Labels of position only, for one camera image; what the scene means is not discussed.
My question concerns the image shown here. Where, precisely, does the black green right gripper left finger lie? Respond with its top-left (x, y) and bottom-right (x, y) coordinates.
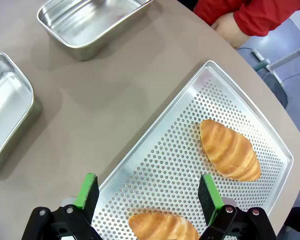
top-left (21, 172), bottom-right (103, 240)

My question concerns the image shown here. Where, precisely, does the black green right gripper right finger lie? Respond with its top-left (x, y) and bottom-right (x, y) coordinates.
top-left (197, 173), bottom-right (277, 240)

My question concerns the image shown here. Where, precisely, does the golden croissant bread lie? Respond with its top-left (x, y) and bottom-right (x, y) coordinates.
top-left (127, 211), bottom-right (201, 240)
top-left (199, 118), bottom-right (262, 182)

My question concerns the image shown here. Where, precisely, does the person's bare forearm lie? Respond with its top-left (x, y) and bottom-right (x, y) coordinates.
top-left (210, 11), bottom-right (249, 50)

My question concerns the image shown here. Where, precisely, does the rectangular stainless steel container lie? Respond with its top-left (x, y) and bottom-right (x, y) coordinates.
top-left (36, 0), bottom-right (155, 62)
top-left (0, 52), bottom-right (44, 180)

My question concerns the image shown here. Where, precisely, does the perforated aluminium baking tray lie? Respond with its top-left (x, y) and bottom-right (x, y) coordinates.
top-left (91, 59), bottom-right (295, 240)

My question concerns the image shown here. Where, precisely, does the dark object on floor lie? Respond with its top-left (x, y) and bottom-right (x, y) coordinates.
top-left (284, 206), bottom-right (300, 236)

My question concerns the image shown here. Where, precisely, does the grey metal pole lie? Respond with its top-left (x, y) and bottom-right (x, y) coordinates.
top-left (254, 43), bottom-right (300, 74)

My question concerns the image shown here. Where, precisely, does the red jacket of person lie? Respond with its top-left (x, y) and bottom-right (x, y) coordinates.
top-left (193, 0), bottom-right (300, 38)

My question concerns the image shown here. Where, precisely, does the white plug with thin cable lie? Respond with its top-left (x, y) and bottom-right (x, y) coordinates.
top-left (236, 46), bottom-right (265, 61)

